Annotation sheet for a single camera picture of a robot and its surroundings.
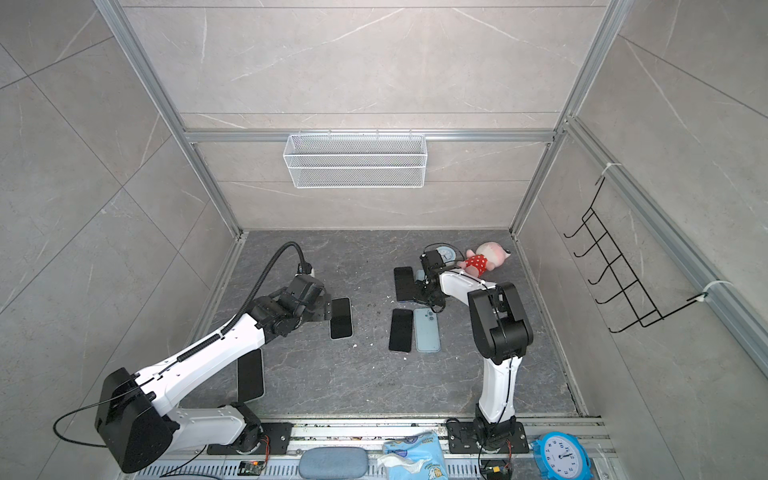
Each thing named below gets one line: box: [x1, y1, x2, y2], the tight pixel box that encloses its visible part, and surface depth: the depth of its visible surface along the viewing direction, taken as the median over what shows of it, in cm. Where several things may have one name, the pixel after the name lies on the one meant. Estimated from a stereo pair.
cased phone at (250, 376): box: [238, 349, 264, 404], surface depth 82 cm
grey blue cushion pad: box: [298, 447, 368, 480], surface depth 69 cm
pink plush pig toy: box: [457, 241, 512, 278], surface depth 106 cm
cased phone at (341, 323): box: [329, 296, 353, 341], surface depth 93 cm
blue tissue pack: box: [377, 431, 448, 480], surface depth 66 cm
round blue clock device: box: [529, 432, 592, 480], surface depth 71 cm
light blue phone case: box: [414, 308, 441, 353], surface depth 95 cm
